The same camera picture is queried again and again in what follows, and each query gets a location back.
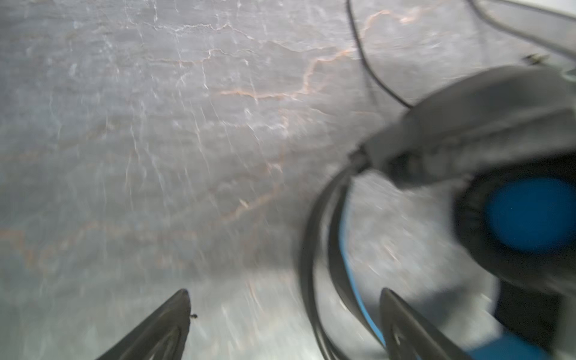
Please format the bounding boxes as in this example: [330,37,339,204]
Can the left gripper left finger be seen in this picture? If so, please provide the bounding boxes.
[98,289,191,360]

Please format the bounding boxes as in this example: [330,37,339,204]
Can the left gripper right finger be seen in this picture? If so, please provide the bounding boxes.
[379,288,472,360]

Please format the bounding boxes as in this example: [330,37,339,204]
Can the black gaming headphones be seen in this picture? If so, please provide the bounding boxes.
[299,64,575,359]

